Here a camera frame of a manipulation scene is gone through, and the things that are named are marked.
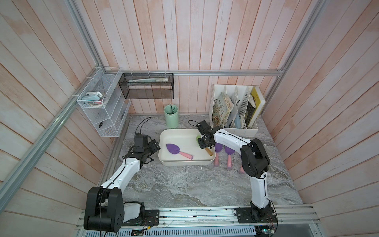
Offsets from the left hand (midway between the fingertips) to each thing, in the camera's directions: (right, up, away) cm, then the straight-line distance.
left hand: (154, 147), depth 89 cm
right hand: (+31, +2, +10) cm, 33 cm away
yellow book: (+66, +29, +2) cm, 72 cm away
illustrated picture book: (+44, +24, +12) cm, 52 cm away
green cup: (+9, +20, +13) cm, 26 cm away
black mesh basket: (-10, +44, +21) cm, 50 cm away
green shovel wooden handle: (+34, -2, +9) cm, 35 cm away
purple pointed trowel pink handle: (+12, -3, +10) cm, 16 cm away
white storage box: (+15, -1, +10) cm, 18 cm away
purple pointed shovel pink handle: (+42, -5, -31) cm, 52 cm away
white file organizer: (+57, +16, +17) cm, 62 cm away
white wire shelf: (-22, +17, -11) cm, 30 cm away
